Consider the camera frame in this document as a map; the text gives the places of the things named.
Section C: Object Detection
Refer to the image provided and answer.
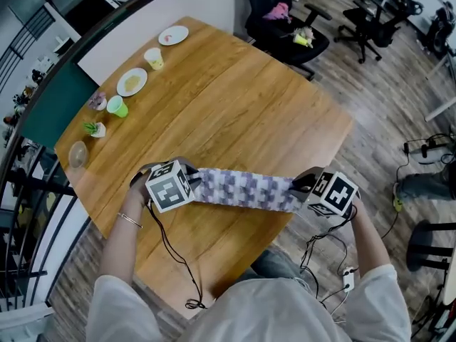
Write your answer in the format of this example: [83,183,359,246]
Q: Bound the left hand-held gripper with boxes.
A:
[130,157,204,214]

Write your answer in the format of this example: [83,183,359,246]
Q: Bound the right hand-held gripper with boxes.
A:
[289,167,361,221]

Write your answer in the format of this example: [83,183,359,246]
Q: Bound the purple white patterned towel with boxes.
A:
[192,167,304,214]

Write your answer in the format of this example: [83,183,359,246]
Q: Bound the person's left forearm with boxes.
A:
[99,182,152,281]

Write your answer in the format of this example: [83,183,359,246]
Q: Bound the person's right forearm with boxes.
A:
[351,201,389,277]

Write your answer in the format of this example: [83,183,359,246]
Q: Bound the person's grey jeans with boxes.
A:
[245,247,311,281]

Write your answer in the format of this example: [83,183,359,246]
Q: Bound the green plastic cup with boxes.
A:
[106,95,129,118]

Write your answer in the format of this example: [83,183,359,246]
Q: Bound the green plant in white pot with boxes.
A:
[82,121,107,138]

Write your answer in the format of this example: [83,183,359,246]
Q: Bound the white plate with yellow food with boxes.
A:
[116,67,148,97]

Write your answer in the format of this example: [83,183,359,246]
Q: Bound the clear beige bowl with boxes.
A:
[68,140,89,169]

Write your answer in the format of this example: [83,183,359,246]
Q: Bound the purple plant in white pot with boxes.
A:
[88,91,108,111]

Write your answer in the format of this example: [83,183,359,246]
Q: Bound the yellow white paper cup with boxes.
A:
[143,47,165,71]

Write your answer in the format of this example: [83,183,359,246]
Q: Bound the white grey hand-held device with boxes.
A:
[404,133,456,165]

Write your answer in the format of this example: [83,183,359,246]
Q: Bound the person's white shirt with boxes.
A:
[85,264,413,342]

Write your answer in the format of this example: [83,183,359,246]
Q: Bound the black round stool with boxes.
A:
[405,219,456,274]

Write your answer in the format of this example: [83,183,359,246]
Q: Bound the white plate with pink food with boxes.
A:
[158,25,190,46]

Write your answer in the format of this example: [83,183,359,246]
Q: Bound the yellow wrapped flower bundle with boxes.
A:
[283,26,314,48]

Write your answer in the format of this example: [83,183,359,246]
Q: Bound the black office chair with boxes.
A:
[244,0,332,81]
[334,0,425,63]

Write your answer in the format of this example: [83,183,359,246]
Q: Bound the white desk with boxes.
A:
[423,53,456,123]

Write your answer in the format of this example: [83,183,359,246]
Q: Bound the green partition panel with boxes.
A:
[21,61,99,149]

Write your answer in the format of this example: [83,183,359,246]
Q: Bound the white partition panel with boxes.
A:
[76,0,247,85]

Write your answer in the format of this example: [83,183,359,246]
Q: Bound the white round table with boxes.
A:
[441,258,456,304]

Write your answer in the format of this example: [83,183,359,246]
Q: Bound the pink cloth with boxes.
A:
[263,1,291,23]

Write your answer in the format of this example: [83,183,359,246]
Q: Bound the right hand-held gripper black cable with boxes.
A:
[299,204,358,304]

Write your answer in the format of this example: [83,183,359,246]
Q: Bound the hand-held gripper black cable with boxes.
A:
[299,204,358,304]
[145,199,208,310]

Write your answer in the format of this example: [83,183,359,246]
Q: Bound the left hand-held gripper black cable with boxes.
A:
[145,199,208,310]

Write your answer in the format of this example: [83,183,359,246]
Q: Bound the thin metal bracelet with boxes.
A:
[117,212,143,229]

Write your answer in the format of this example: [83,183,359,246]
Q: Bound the black floor cable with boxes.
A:
[380,139,428,240]

